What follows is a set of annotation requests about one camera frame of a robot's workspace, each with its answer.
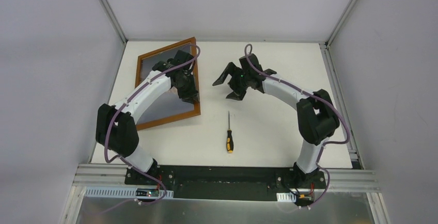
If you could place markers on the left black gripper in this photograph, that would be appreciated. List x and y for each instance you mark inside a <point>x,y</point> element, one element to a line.
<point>188,90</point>

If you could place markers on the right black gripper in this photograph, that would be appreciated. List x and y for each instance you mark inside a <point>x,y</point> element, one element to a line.
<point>236,80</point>

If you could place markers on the brown wooden photo frame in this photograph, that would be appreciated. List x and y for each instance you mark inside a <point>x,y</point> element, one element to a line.
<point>168,107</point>

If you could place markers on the black orange handle screwdriver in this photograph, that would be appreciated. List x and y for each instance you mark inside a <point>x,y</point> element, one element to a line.
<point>229,142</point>

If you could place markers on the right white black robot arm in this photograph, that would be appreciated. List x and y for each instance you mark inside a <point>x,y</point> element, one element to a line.
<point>317,120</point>

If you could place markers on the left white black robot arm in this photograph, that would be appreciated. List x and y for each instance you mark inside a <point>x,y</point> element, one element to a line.
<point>116,124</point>

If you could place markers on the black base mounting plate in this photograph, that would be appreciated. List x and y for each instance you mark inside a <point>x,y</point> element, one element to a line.
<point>236,183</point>

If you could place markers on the right white cable duct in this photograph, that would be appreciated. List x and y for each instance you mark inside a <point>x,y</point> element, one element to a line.
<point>286,197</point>

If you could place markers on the white cable duct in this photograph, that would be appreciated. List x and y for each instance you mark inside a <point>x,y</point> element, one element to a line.
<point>286,197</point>
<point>128,193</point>

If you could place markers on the aluminium front rail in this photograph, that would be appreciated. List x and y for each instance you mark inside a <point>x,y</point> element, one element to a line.
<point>342,180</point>

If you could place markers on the left white cable duct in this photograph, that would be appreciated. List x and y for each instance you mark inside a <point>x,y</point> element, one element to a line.
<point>128,193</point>

